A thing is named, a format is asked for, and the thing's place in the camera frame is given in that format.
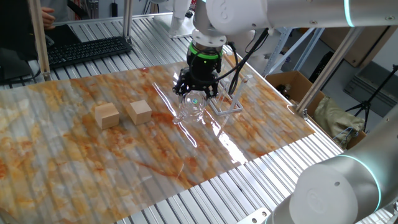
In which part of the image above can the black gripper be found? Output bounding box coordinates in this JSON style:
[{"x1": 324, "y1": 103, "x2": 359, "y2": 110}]
[{"x1": 172, "y1": 54, "x2": 223, "y2": 100}]

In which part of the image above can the clear glass cup with handle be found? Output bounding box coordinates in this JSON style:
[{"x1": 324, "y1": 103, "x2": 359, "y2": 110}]
[{"x1": 172, "y1": 90, "x2": 208, "y2": 126}]

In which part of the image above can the grey sleeved forearm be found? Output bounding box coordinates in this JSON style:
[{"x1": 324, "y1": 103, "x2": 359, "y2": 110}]
[{"x1": 40, "y1": 0, "x2": 69, "y2": 22}]

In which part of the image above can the bare person hand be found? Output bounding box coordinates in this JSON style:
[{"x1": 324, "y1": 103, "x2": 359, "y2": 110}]
[{"x1": 41, "y1": 6, "x2": 57, "y2": 31}]

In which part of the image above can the light wooden cube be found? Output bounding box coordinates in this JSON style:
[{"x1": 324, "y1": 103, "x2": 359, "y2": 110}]
[
  {"x1": 94, "y1": 102, "x2": 121, "y2": 130},
  {"x1": 126, "y1": 99, "x2": 153, "y2": 126}
]

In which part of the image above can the open cardboard box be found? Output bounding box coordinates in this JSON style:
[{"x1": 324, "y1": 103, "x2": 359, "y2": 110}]
[{"x1": 264, "y1": 70, "x2": 326, "y2": 110}]

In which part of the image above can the black keyboard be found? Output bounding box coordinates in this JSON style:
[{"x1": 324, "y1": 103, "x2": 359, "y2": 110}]
[{"x1": 46, "y1": 36, "x2": 132, "y2": 70}]

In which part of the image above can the olive green bag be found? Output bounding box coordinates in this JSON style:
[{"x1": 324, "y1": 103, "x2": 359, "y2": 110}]
[{"x1": 313, "y1": 95, "x2": 366, "y2": 149}]

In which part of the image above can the black flat pad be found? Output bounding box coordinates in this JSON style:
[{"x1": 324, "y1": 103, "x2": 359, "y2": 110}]
[{"x1": 46, "y1": 24, "x2": 82, "y2": 47}]

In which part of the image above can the orange marble pattern mat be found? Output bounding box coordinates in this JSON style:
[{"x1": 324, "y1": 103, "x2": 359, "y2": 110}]
[{"x1": 0, "y1": 54, "x2": 317, "y2": 224}]

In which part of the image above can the black tripod stand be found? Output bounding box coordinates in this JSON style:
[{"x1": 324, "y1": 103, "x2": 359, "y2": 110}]
[{"x1": 345, "y1": 63, "x2": 398, "y2": 133}]

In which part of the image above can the brown cardboard board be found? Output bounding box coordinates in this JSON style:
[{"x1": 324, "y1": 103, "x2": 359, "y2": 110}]
[{"x1": 320, "y1": 25, "x2": 398, "y2": 68}]

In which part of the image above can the grey electronic device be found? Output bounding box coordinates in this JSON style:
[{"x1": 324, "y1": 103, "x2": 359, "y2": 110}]
[{"x1": 343, "y1": 60, "x2": 398, "y2": 118}]

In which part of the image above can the black monitor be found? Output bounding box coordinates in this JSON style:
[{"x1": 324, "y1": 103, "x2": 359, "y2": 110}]
[{"x1": 0, "y1": 0, "x2": 41, "y2": 85}]

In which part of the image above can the white wire cup rack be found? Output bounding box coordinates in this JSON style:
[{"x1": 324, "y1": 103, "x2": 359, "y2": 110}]
[{"x1": 208, "y1": 52, "x2": 254, "y2": 116}]

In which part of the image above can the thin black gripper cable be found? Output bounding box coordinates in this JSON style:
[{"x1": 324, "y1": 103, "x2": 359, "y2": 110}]
[{"x1": 216, "y1": 27, "x2": 270, "y2": 96}]

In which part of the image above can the white pedestal on plate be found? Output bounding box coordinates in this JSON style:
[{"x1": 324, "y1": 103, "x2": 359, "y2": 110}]
[{"x1": 154, "y1": 0, "x2": 196, "y2": 40}]

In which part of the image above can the white metal shelf frame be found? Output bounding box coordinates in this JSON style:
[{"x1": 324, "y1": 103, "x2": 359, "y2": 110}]
[{"x1": 263, "y1": 26, "x2": 326, "y2": 77}]

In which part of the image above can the aluminium frame post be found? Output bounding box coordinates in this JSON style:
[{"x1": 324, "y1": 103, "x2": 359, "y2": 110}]
[
  {"x1": 122, "y1": 0, "x2": 134, "y2": 40},
  {"x1": 294, "y1": 26, "x2": 365, "y2": 121}
]

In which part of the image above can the silver perforated base plate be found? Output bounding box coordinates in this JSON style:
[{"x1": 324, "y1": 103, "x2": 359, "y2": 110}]
[{"x1": 236, "y1": 207, "x2": 272, "y2": 224}]

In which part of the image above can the tan upright frame post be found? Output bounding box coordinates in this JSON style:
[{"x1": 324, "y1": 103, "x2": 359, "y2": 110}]
[{"x1": 27, "y1": 0, "x2": 52, "y2": 82}]

